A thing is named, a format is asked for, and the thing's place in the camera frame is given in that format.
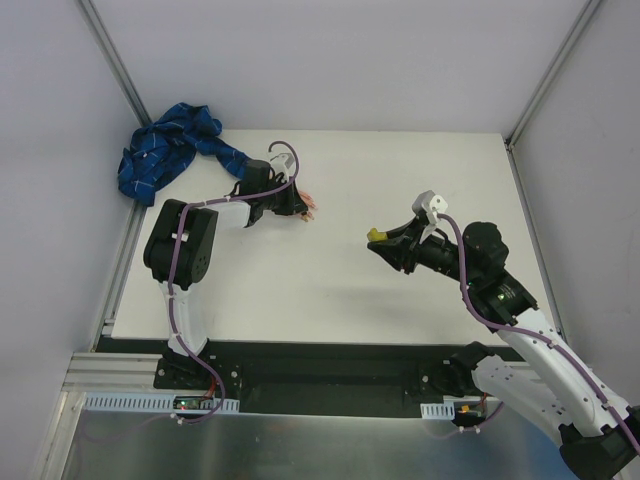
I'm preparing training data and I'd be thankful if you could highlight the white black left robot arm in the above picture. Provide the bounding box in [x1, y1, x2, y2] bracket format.
[143, 153, 309, 389]

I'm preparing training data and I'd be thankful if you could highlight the aluminium frame post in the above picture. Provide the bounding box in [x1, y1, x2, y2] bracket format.
[505, 0, 606, 152]
[76, 0, 151, 126]

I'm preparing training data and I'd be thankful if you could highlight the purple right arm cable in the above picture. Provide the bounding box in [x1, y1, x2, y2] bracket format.
[437, 212, 640, 451]

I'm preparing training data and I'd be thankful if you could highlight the right aluminium frame post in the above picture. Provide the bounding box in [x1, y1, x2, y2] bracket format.
[505, 0, 606, 152]

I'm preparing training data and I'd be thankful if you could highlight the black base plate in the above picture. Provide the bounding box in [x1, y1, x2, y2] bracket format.
[153, 341, 517, 418]

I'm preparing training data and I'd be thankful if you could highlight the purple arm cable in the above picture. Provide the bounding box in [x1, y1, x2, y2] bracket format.
[437, 212, 640, 451]
[167, 139, 302, 426]

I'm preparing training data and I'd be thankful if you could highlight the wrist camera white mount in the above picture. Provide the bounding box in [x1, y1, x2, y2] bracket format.
[412, 190, 448, 241]
[270, 153, 296, 183]

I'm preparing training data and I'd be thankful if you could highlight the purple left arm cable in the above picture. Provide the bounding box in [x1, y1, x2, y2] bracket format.
[167, 139, 302, 426]

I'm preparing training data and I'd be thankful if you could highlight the right white slotted cable duct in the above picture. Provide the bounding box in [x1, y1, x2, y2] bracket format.
[420, 401, 456, 421]

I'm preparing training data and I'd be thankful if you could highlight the blue striped cloth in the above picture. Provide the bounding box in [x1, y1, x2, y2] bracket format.
[117, 102, 250, 207]

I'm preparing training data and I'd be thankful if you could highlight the white slotted cable duct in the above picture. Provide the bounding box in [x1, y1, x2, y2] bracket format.
[84, 393, 240, 415]
[420, 401, 456, 421]

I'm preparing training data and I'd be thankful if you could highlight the mannequin hand with nails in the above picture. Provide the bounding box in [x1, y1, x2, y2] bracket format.
[294, 190, 317, 222]

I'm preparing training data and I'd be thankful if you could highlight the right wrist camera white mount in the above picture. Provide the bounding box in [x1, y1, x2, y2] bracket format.
[412, 190, 448, 241]

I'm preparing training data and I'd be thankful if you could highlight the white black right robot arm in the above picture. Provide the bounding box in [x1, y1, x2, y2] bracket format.
[367, 218, 639, 479]

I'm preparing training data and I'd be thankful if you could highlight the yellow nail polish bottle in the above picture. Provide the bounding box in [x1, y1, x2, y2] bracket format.
[367, 228, 388, 243]

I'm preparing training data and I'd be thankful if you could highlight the left aluminium frame post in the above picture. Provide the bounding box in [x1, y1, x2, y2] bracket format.
[76, 0, 151, 126]

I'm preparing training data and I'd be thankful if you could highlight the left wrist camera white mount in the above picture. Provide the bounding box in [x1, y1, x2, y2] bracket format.
[270, 153, 296, 183]

